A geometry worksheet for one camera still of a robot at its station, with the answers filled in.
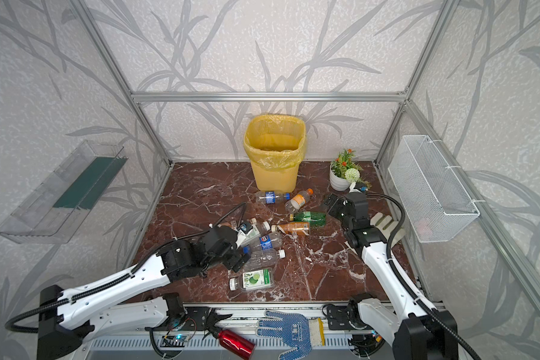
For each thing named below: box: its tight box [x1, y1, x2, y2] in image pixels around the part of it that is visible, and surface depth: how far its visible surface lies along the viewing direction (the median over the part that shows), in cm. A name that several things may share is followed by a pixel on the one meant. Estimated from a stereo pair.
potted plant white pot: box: [329, 148, 372, 192], surface depth 101 cm
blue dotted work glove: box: [255, 309, 312, 360], surface depth 72 cm
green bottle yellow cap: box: [288, 211, 327, 227], surface depth 98 cm
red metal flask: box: [218, 329, 256, 360], surface depth 68 cm
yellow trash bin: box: [243, 114, 307, 194], surface depth 101 cm
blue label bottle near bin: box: [255, 191, 291, 204], surface depth 103 cm
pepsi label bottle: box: [243, 231, 283, 255], surface depth 88 cm
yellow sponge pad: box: [308, 318, 326, 348], surface depth 72 cm
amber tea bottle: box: [271, 222, 310, 237], surface depth 93 cm
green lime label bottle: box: [228, 267, 274, 291], surface depth 80 cm
